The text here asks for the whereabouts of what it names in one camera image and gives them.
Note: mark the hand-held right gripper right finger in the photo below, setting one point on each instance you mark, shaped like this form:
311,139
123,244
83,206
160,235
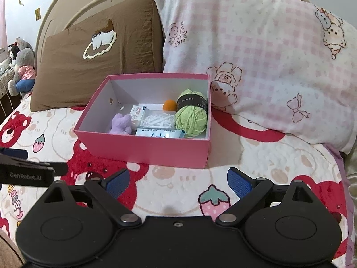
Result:
237,182

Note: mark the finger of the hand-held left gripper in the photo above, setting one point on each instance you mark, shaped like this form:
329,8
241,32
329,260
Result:
16,154
60,169

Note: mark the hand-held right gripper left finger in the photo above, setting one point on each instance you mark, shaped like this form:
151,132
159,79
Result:
120,182

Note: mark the pink cardboard box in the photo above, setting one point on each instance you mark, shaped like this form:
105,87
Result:
139,150

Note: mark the purple plush toy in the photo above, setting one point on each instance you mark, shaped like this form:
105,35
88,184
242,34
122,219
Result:
120,124

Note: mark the blue white tissue packet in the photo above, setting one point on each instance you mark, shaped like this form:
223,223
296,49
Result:
156,133

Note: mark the clear white cotton packet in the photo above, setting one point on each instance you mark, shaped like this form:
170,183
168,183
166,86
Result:
156,121

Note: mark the small white wipes packet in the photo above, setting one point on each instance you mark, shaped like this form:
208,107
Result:
138,113

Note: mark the orange makeup sponge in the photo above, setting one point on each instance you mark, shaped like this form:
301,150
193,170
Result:
170,105

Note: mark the red bear printed blanket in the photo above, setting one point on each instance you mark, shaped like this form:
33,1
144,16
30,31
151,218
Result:
251,159

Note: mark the bedside table with patterned cloth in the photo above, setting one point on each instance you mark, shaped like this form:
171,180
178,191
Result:
7,85

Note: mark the green yarn ball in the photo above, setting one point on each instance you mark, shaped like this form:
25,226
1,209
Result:
192,120

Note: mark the beige fluffy blanket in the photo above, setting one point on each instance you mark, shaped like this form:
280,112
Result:
8,251

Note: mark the grey stuffed toy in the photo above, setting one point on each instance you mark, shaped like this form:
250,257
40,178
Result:
23,72

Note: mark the brown pillow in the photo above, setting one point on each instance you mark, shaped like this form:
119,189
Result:
69,83

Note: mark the black white plush toy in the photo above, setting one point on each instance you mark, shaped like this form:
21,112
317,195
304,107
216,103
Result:
13,54

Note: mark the pink white plaid pillow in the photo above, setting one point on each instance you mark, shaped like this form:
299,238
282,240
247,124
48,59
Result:
265,61

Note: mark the yellow wall sticker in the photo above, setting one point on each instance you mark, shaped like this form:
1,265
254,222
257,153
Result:
38,14

